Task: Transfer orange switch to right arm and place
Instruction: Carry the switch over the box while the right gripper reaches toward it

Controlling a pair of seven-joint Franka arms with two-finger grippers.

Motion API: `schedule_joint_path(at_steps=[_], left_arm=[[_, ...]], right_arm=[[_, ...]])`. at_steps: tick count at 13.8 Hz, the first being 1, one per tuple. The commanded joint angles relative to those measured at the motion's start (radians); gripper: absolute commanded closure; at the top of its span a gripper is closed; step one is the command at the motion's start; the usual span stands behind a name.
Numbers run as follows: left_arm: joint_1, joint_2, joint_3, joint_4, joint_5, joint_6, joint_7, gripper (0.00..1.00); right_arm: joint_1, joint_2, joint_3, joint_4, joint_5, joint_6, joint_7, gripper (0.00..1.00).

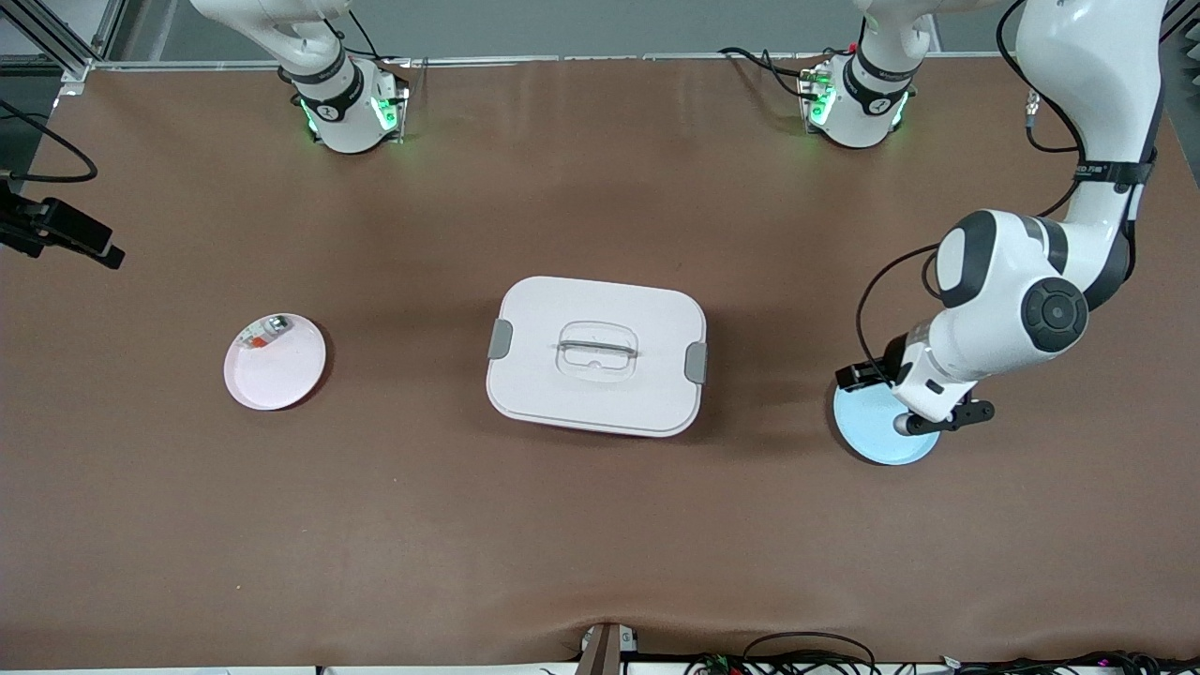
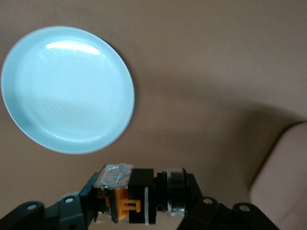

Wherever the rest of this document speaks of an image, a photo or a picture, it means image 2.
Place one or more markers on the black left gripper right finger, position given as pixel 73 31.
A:
pixel 208 215

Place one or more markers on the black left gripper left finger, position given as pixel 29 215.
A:
pixel 69 210

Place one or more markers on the orange push button switch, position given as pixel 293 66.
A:
pixel 139 189

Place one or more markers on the white lidded storage box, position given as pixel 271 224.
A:
pixel 283 172

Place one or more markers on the light blue round plate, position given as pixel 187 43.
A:
pixel 67 91

